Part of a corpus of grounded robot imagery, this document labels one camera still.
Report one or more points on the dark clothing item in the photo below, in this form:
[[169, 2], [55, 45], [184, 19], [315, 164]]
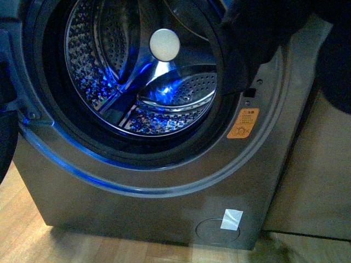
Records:
[[255, 29]]

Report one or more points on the grey front-load washing machine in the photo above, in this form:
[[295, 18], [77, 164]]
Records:
[[76, 189]]

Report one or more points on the washing machine glass door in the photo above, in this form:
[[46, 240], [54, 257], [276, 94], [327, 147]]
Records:
[[9, 120]]

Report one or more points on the orange warning sticker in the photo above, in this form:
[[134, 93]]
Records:
[[244, 123]]

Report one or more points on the stainless steel perforated drum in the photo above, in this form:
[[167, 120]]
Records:
[[110, 65]]

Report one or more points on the grey round drum hub cap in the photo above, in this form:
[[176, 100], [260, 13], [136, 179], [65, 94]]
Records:
[[164, 44]]

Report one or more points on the silver tape strip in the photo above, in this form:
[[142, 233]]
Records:
[[231, 219]]

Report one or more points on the round filter access cover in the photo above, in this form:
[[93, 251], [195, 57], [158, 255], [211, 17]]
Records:
[[210, 231]]

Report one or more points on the black rubber door gasket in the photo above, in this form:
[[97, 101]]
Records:
[[48, 20]]

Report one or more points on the grey door hinge bracket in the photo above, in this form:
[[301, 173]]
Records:
[[16, 94]]

